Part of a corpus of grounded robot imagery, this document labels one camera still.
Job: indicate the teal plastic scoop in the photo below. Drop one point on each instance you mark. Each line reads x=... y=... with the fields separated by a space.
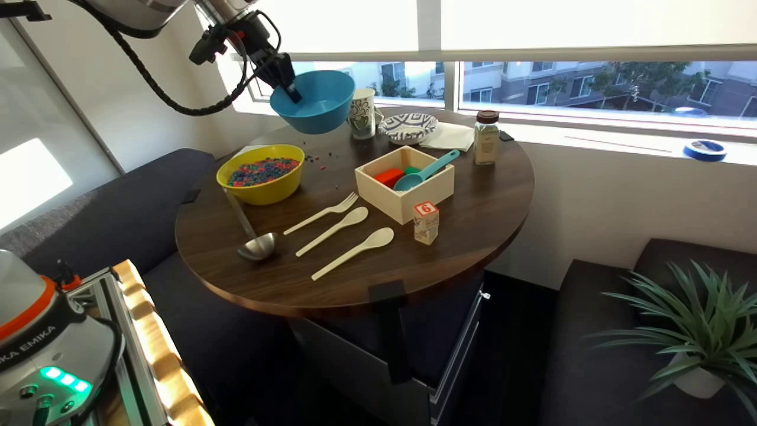
x=409 y=181

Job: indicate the scattered small beads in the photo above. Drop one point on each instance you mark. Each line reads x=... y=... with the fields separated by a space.
x=321 y=158

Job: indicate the light wooden frame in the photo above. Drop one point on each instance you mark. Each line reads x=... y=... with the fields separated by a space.
x=157 y=346

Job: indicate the wooden toy block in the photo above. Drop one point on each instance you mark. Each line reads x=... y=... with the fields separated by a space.
x=427 y=227

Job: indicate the black white patterned plate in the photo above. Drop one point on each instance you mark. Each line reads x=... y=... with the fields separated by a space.
x=408 y=126

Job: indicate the white plant pot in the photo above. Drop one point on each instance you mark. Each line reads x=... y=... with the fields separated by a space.
x=698 y=385

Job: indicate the blue bowl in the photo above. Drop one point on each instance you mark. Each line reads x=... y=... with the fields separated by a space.
x=321 y=115

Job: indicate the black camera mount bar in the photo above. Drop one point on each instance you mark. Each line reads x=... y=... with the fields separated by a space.
x=24 y=14

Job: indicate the dark ottoman seat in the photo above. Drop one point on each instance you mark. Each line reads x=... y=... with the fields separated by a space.
x=600 y=356

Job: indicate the white napkin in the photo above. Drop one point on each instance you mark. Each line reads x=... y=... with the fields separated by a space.
x=449 y=138

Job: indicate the green spiky plant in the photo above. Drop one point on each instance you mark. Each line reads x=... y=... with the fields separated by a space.
x=694 y=324

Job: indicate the glass jar with dark lid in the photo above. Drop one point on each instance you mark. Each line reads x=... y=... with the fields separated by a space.
x=485 y=143

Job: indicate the light wooden box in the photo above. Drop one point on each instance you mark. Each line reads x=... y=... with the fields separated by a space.
x=403 y=205

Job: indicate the grey cabinet under table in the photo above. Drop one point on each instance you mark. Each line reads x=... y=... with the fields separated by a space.
x=355 y=370

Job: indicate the colourful beads heap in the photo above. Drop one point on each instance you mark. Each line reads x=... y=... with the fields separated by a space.
x=264 y=172

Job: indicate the cream plastic fork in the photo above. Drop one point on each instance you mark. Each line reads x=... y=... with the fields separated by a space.
x=321 y=214

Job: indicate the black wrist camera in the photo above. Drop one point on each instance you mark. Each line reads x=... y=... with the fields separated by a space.
x=203 y=49

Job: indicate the white roller blind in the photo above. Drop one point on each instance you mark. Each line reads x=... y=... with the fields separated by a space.
x=345 y=28
x=600 y=28

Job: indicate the yellow bowl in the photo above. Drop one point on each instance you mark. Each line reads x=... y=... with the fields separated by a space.
x=264 y=196

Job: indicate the metal ladle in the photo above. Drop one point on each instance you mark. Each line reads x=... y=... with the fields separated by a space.
x=257 y=248

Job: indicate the cream plastic spoon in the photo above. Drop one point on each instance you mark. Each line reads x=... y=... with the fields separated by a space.
x=355 y=253
x=334 y=231

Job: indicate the patterned paper cup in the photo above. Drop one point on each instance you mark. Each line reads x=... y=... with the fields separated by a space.
x=365 y=120

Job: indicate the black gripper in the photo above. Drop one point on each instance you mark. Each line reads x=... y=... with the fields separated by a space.
x=252 y=39

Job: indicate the aluminium robot stand frame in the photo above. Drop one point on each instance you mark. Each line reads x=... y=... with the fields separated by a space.
x=125 y=356

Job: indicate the orange plastic toy piece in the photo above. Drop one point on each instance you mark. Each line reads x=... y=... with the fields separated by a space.
x=389 y=177

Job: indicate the blue tape roll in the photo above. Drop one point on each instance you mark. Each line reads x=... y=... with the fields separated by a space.
x=704 y=150

